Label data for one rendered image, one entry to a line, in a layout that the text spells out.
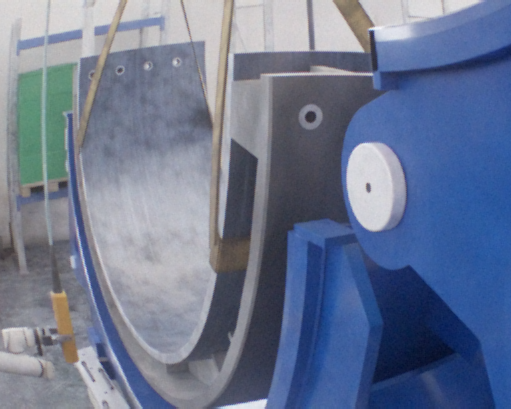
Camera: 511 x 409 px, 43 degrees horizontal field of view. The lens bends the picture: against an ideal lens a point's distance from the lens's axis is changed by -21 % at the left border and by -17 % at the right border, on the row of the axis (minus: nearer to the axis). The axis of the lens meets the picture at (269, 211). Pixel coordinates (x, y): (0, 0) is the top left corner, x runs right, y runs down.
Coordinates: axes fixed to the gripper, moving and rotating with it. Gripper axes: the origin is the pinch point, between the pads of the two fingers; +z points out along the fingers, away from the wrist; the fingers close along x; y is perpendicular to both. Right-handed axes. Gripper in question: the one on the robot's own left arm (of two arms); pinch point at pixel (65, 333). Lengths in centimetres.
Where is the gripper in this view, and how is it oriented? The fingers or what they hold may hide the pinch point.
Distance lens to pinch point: 296.7
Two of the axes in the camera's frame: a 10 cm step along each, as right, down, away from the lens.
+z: 9.0, -1.3, 4.2
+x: -4.4, -2.1, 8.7
